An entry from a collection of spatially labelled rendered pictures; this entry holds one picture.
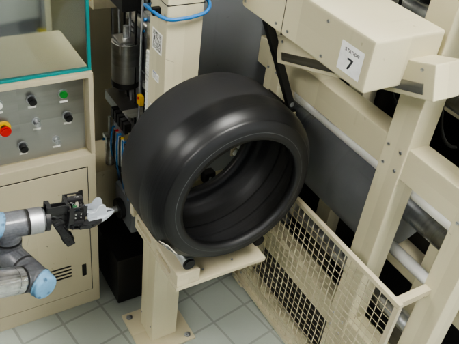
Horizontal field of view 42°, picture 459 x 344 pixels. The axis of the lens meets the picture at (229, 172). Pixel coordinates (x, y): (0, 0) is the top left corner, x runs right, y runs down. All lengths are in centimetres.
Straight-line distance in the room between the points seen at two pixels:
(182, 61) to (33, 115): 67
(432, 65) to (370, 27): 18
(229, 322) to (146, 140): 148
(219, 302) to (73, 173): 107
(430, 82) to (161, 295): 159
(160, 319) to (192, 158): 130
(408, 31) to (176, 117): 68
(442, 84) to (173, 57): 85
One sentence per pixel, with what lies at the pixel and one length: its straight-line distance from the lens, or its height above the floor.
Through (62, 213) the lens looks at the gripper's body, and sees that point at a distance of 175.
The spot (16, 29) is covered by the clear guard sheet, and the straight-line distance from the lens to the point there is 219.
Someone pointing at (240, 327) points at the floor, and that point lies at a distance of 304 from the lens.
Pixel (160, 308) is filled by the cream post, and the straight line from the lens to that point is 278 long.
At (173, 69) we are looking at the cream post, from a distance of 200.
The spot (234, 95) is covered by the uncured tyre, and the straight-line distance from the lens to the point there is 178.
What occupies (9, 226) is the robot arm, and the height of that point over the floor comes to 123.
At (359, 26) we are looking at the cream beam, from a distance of 160.
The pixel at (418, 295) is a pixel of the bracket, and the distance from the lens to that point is 203.
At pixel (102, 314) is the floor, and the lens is 305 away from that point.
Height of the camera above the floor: 237
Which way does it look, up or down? 37 degrees down
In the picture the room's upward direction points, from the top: 8 degrees clockwise
